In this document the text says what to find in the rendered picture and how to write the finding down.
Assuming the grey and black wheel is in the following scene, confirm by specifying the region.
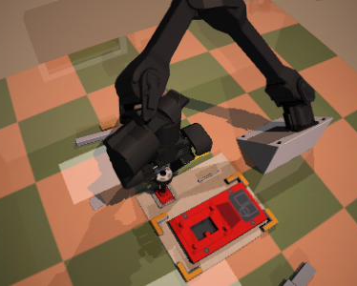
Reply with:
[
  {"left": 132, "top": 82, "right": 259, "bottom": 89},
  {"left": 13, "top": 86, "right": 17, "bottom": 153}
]
[{"left": 154, "top": 165, "right": 173, "bottom": 186}]

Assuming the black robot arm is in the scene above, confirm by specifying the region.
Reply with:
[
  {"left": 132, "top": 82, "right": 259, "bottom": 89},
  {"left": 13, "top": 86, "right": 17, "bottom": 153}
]
[{"left": 102, "top": 0, "right": 320, "bottom": 177}]

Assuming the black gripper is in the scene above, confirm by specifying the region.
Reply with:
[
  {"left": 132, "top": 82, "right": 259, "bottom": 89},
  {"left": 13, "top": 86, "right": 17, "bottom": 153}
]
[{"left": 112, "top": 123, "right": 213, "bottom": 189}]

